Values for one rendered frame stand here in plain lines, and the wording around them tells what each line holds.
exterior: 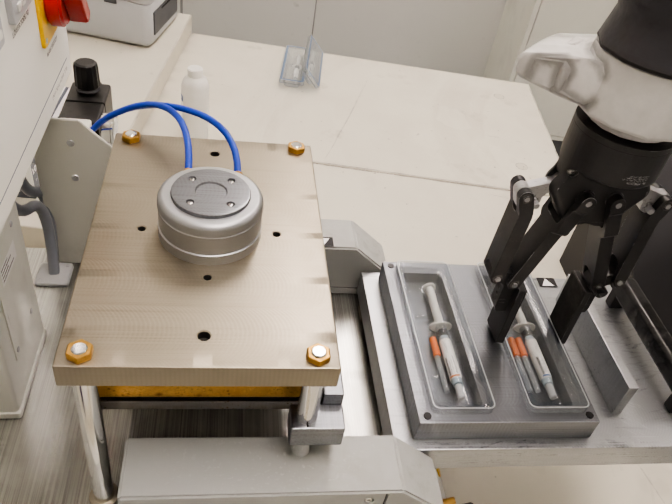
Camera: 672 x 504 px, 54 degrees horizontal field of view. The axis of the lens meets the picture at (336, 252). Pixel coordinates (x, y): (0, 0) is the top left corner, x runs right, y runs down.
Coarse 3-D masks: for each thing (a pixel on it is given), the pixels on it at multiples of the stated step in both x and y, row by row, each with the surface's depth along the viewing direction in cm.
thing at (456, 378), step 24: (408, 264) 68; (432, 264) 69; (408, 288) 65; (432, 288) 66; (432, 312) 63; (456, 312) 64; (432, 336) 61; (456, 336) 61; (432, 360) 59; (456, 360) 59; (432, 384) 56; (456, 384) 57; (480, 384) 57
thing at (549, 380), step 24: (480, 264) 69; (528, 288) 67; (528, 312) 65; (528, 336) 62; (552, 336) 63; (528, 360) 60; (552, 360) 60; (528, 384) 58; (552, 384) 58; (576, 384) 59
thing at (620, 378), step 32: (544, 288) 74; (608, 288) 75; (384, 320) 66; (608, 320) 71; (384, 352) 63; (576, 352) 67; (608, 352) 62; (640, 352) 68; (384, 384) 60; (608, 384) 62; (640, 384) 65; (384, 416) 59; (608, 416) 61; (640, 416) 62; (416, 448) 55; (448, 448) 56; (480, 448) 56; (512, 448) 57; (544, 448) 57; (576, 448) 58; (608, 448) 58; (640, 448) 59
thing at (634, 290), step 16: (624, 288) 70; (640, 288) 70; (608, 304) 73; (624, 304) 70; (640, 304) 68; (640, 320) 67; (656, 320) 66; (640, 336) 67; (656, 336) 65; (656, 352) 64
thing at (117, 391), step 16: (112, 400) 48; (128, 400) 48; (144, 400) 48; (160, 400) 48; (176, 400) 49; (192, 400) 49; (208, 400) 49; (224, 400) 49; (240, 400) 49; (256, 400) 50; (272, 400) 50; (288, 400) 50
